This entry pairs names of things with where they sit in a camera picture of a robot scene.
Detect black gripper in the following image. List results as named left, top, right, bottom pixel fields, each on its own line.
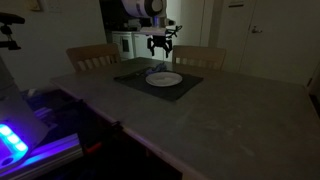
left=146, top=34, right=174, bottom=60

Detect blue towel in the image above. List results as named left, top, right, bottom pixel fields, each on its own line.
left=148, top=62, right=169, bottom=75

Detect robot base with blue lights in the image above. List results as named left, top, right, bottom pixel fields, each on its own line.
left=0, top=55, right=50, bottom=168

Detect white round plate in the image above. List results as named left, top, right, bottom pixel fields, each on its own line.
left=145, top=71, right=184, bottom=88

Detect white kitchen cabinets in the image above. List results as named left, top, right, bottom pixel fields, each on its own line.
left=111, top=30, right=158, bottom=61

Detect silver fork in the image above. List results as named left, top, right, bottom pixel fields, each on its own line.
left=128, top=67, right=153, bottom=78

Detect wooden slat-back chair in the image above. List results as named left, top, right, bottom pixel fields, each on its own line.
left=171, top=45, right=227, bottom=71
left=65, top=43, right=122, bottom=73

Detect black placemat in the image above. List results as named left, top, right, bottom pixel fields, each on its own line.
left=113, top=65, right=204, bottom=102

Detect red clamp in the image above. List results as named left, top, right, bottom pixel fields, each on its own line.
left=83, top=141, right=103, bottom=155

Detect white door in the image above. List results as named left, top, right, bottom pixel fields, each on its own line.
left=239, top=0, right=320, bottom=86

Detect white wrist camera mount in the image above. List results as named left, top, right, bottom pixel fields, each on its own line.
left=139, top=26, right=177, bottom=37

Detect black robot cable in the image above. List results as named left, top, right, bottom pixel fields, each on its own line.
left=164, top=24, right=184, bottom=40

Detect metal door handle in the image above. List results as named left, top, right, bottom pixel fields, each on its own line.
left=251, top=25, right=264, bottom=35

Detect wall light switch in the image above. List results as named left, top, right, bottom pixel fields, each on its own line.
left=27, top=0, right=43, bottom=13

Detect black camera on stand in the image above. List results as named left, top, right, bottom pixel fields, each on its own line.
left=0, top=12, right=26, bottom=51

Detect aluminium frame rail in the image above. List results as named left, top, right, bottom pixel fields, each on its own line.
left=0, top=132, right=84, bottom=180

